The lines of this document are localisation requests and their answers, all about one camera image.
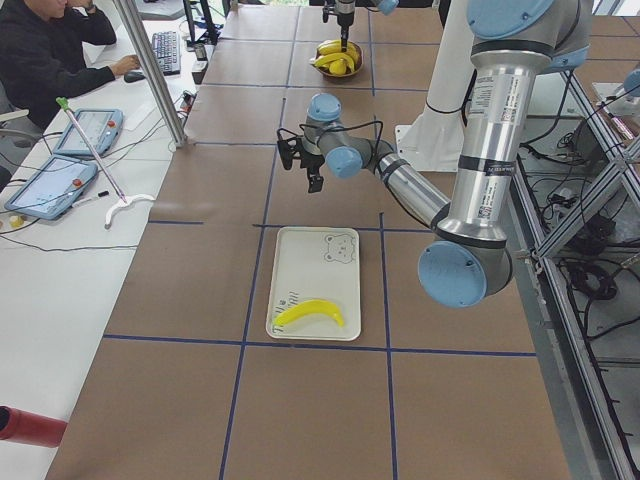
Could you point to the white rectangular bear plate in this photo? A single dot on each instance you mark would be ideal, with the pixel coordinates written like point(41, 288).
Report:
point(316, 263)

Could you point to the black computer mouse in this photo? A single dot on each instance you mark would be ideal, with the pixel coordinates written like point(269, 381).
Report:
point(134, 76)

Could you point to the yellow banana in basket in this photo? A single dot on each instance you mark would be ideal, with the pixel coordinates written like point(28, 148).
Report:
point(359, 56)

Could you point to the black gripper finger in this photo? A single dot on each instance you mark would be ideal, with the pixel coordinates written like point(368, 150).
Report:
point(344, 35)
point(315, 181)

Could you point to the black computer keyboard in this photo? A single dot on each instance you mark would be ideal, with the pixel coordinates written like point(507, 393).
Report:
point(166, 48)

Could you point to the aluminium frame post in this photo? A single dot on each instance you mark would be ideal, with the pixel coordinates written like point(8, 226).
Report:
point(133, 24)

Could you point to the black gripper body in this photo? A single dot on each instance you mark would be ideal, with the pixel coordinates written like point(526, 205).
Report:
point(311, 161)
point(344, 18)

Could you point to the dark yellow banana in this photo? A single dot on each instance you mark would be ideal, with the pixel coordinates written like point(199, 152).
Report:
point(329, 46)

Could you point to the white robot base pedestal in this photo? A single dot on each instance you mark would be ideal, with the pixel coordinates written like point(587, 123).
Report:
point(433, 142)

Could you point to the seated person in black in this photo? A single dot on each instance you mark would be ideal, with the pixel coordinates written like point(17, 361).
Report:
point(42, 55)

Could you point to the woven wicker fruit basket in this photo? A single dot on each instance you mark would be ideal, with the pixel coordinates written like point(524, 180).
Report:
point(350, 51)

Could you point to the blue teach pendant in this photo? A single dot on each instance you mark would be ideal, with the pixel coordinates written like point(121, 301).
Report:
point(52, 190)
point(101, 126)

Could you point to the lower blue teach pendant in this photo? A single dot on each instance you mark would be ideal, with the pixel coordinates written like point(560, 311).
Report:
point(52, 190)

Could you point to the black marker pen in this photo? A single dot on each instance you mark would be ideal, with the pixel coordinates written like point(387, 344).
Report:
point(92, 198)

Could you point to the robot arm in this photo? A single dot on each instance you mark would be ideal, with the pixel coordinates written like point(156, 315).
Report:
point(510, 44)
point(384, 6)

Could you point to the bright yellow banana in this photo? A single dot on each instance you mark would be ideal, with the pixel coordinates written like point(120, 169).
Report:
point(310, 307)

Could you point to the upper blue teach pendant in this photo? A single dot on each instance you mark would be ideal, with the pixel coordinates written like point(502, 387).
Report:
point(101, 126)

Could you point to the red cylinder bottle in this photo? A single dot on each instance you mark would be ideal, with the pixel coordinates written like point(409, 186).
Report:
point(25, 427)

